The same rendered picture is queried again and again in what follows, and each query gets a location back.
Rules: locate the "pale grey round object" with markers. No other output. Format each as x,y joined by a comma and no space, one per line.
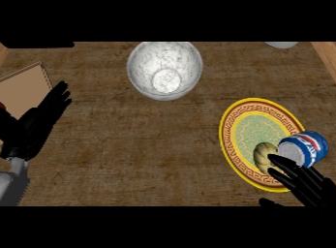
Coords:
280,44

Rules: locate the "blue and white can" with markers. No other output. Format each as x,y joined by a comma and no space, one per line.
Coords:
305,148

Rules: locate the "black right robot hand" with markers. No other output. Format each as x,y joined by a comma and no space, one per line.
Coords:
308,184

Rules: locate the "yellow patterned plate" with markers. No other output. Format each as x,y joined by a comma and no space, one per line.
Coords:
255,129

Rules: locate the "black appliance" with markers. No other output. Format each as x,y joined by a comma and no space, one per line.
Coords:
37,44

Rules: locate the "tan cutting board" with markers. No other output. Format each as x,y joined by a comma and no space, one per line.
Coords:
12,97

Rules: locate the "white marble bowl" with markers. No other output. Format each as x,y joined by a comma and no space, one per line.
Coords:
163,70

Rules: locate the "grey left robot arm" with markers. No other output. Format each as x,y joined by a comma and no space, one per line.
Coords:
6,184

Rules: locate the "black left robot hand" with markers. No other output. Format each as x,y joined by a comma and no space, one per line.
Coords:
37,119

